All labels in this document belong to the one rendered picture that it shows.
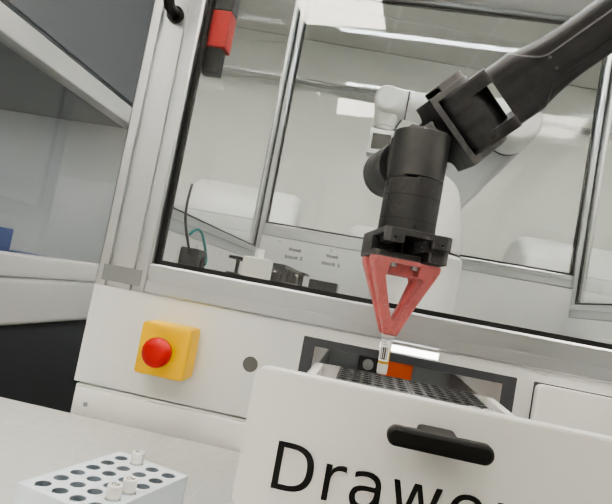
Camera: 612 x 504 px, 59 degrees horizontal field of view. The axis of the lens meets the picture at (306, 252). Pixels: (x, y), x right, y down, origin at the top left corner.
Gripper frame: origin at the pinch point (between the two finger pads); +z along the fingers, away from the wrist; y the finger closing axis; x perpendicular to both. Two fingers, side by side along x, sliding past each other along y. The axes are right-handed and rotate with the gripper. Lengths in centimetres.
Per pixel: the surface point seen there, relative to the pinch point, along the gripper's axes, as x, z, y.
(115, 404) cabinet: 30.1, 19.5, 29.3
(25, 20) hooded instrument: 66, -43, 54
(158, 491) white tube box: 18.7, 17.9, -3.0
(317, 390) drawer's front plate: 7.5, 5.5, -10.3
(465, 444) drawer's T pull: -2.4, 6.4, -16.2
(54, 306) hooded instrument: 59, 13, 83
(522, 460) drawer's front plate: -8.0, 7.4, -13.8
